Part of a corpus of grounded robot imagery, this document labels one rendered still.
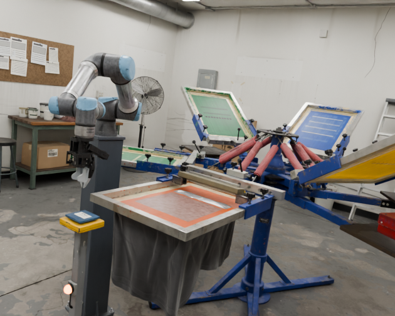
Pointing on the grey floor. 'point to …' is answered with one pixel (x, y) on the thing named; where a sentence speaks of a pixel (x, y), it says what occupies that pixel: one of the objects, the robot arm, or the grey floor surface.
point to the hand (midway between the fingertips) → (84, 184)
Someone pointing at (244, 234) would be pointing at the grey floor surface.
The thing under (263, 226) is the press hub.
